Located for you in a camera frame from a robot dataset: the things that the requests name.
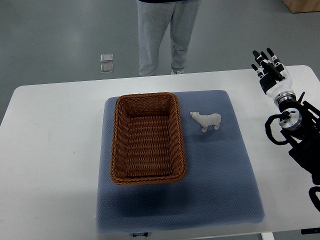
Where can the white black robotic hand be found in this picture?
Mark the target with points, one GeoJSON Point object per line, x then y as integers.
{"type": "Point", "coordinates": [272, 74]}

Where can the white bear figurine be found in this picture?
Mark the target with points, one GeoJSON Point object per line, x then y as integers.
{"type": "Point", "coordinates": [205, 121]}

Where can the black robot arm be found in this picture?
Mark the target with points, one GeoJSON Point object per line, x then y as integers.
{"type": "Point", "coordinates": [300, 126]}

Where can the brown wicker basket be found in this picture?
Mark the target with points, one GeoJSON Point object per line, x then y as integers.
{"type": "Point", "coordinates": [147, 141]}

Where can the wooden box corner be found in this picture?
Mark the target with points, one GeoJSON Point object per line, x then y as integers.
{"type": "Point", "coordinates": [302, 6]}

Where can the blue padded mat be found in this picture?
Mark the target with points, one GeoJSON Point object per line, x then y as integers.
{"type": "Point", "coordinates": [219, 187]}

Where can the person in grey sweatpants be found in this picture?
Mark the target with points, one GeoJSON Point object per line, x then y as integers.
{"type": "Point", "coordinates": [154, 17]}

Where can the black table control panel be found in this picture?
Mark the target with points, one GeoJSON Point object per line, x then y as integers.
{"type": "Point", "coordinates": [309, 231]}

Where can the lower metal floor plate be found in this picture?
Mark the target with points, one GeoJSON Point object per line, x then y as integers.
{"type": "Point", "coordinates": [107, 68]}

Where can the metal floor plate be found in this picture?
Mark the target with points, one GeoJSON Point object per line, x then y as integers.
{"type": "Point", "coordinates": [107, 68]}
{"type": "Point", "coordinates": [106, 57]}

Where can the upper metal floor plate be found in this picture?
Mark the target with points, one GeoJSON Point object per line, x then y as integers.
{"type": "Point", "coordinates": [106, 57]}

